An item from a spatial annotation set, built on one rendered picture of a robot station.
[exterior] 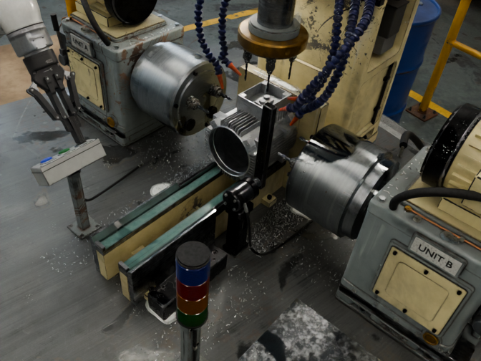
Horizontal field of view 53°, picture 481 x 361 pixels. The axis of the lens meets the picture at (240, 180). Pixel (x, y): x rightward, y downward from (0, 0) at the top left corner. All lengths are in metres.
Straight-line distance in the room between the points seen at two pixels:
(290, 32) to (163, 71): 0.42
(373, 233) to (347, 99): 0.47
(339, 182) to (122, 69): 0.77
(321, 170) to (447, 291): 0.38
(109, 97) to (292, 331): 0.96
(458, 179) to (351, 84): 0.51
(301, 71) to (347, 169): 0.45
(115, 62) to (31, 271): 0.65
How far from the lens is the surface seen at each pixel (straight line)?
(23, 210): 1.55
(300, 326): 1.12
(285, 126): 1.37
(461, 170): 1.02
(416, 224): 1.06
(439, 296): 1.13
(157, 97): 1.46
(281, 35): 1.21
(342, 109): 1.46
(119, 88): 1.58
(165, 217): 1.34
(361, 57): 1.37
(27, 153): 1.75
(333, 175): 1.16
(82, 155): 1.27
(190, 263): 0.81
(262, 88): 1.42
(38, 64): 1.26
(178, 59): 1.47
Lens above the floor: 1.86
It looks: 42 degrees down
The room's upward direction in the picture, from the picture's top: 6 degrees clockwise
